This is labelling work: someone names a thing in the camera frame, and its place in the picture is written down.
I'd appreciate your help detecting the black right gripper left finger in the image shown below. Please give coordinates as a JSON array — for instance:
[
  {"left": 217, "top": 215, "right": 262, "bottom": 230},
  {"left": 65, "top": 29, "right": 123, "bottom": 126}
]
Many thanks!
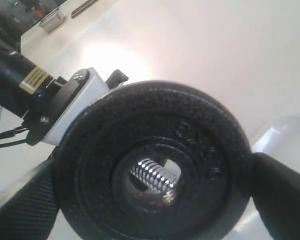
[{"left": 0, "top": 160, "right": 59, "bottom": 240}]

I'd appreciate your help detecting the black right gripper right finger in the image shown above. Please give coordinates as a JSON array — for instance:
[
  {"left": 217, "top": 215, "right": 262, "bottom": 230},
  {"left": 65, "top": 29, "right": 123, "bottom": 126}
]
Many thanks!
[{"left": 251, "top": 152, "right": 300, "bottom": 240}]

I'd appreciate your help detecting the chrome threaded dumbbell bar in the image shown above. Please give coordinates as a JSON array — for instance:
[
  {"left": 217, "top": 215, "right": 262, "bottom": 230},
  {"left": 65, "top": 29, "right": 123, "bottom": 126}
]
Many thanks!
[{"left": 129, "top": 158, "right": 179, "bottom": 194}]

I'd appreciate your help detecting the black weight plate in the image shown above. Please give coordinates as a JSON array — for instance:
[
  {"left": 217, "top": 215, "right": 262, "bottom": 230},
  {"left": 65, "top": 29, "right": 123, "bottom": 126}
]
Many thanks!
[{"left": 54, "top": 81, "right": 252, "bottom": 240}]

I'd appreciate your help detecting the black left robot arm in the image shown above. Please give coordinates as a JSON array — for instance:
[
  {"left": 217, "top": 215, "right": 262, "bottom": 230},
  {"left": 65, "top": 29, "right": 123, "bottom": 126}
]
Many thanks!
[{"left": 0, "top": 36, "right": 54, "bottom": 118}]

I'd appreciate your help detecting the white plastic tray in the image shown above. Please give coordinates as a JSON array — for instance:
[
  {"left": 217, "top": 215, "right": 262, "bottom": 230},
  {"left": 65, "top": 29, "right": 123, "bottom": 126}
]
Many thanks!
[{"left": 250, "top": 115, "right": 300, "bottom": 174}]

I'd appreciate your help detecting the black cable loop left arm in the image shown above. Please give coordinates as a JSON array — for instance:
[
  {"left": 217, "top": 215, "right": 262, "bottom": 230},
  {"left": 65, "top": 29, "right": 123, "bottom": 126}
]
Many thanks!
[{"left": 0, "top": 126, "right": 29, "bottom": 148}]

